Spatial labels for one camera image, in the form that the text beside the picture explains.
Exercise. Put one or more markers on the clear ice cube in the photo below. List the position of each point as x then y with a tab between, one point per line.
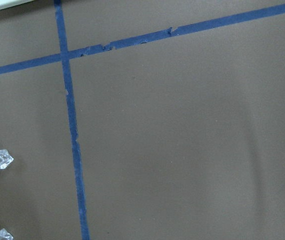
5	235
5	159

